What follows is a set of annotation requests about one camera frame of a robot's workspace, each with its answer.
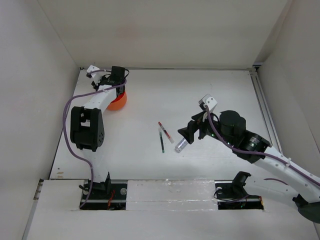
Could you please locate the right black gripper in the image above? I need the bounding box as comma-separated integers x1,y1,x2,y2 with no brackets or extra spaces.
177,108,235,147

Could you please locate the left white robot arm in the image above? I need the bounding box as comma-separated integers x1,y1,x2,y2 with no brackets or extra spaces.
70,65,129,199

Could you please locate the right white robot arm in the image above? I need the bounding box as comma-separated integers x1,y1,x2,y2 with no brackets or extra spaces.
178,110,320,224

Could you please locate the clear spray bottle blue nozzle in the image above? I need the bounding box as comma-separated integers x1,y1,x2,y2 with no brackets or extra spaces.
175,138,189,153

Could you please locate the red pen refill with white end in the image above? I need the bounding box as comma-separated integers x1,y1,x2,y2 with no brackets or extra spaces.
158,121,174,144

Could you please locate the orange round compartment organizer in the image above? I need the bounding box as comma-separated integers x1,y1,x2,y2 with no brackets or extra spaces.
106,92,127,111

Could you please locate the green pen refill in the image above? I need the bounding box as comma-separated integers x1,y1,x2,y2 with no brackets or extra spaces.
158,128,165,154

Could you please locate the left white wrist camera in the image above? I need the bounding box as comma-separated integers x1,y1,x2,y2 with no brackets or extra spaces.
84,64,105,91

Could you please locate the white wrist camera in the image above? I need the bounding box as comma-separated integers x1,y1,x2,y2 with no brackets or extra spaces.
198,94,218,113
84,64,105,91

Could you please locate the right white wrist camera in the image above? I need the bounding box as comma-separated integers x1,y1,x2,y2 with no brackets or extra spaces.
198,94,218,113

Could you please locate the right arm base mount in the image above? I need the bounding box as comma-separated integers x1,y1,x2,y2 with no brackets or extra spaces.
213,181,264,211

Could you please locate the aluminium rail right edge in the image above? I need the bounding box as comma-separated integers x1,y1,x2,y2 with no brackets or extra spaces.
248,65,283,153

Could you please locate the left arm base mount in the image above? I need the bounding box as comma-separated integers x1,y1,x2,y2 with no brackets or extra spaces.
80,182,128,211

